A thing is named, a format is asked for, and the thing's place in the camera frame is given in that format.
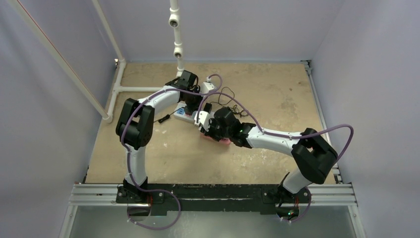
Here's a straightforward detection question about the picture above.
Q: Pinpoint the pink triangular power socket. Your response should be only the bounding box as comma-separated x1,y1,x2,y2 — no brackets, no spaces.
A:
201,135,231,145

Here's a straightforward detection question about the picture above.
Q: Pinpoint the white multicolour power strip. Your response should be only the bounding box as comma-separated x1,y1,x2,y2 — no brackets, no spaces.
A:
173,102,197,124

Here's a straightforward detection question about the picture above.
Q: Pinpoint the black cable with adapters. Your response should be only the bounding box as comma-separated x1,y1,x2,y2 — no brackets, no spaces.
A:
203,87,250,119

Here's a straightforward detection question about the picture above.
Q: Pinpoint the white PVC pipe frame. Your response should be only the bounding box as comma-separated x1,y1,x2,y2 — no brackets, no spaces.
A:
6,0,188,124

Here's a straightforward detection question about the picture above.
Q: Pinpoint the black power adapter with switch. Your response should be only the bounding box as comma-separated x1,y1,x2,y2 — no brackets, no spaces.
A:
155,107,193,123

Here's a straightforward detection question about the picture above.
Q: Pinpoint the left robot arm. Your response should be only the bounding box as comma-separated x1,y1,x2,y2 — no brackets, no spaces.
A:
115,70,203,203

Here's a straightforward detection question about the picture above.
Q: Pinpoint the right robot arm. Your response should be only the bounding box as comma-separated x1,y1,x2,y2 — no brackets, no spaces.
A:
194,108,338,202

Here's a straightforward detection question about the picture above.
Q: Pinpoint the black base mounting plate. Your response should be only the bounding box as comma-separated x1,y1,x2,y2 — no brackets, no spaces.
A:
115,183,311,217

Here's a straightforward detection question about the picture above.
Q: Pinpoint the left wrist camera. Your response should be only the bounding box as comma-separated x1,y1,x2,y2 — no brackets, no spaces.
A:
199,78,217,95

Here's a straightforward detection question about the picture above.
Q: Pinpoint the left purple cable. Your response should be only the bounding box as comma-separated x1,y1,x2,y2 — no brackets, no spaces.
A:
120,73,223,231

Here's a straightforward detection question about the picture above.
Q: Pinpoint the purple cable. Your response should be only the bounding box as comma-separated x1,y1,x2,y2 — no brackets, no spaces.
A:
196,92,355,224
120,73,223,231

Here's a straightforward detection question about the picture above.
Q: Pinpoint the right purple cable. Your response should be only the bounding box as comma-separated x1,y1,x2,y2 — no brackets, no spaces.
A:
196,92,355,224

